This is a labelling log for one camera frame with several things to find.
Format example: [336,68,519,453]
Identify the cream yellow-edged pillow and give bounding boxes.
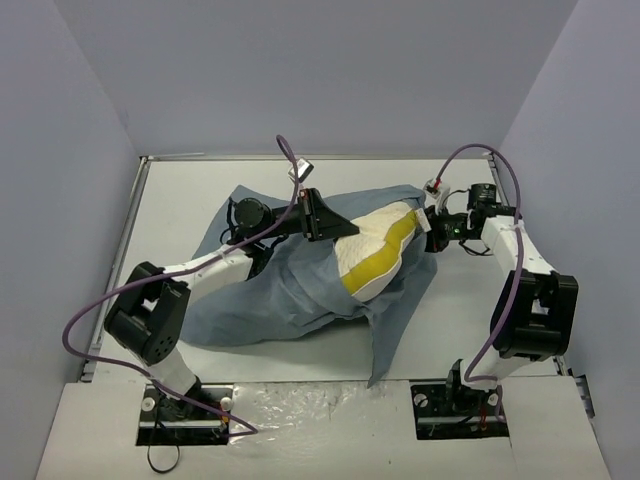
[334,201,429,303]

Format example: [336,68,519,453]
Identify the blue-grey pillowcase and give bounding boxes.
[180,185,437,385]

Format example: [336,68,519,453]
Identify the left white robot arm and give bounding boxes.
[104,188,359,418]

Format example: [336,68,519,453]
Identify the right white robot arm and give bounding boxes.
[424,179,579,413]

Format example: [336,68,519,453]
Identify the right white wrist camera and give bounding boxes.
[423,178,451,213]

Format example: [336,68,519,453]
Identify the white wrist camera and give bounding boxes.
[423,178,451,213]
[288,157,314,183]

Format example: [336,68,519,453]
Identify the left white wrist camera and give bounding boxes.
[288,157,314,183]

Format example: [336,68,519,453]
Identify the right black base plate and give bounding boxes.
[410,381,509,441]

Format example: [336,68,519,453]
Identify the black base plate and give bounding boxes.
[410,381,509,441]
[136,385,229,447]

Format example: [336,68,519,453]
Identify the thin black cable loop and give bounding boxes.
[146,389,183,473]

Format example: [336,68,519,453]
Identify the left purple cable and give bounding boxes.
[60,134,306,442]

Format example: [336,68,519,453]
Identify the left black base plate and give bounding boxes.
[136,385,229,447]

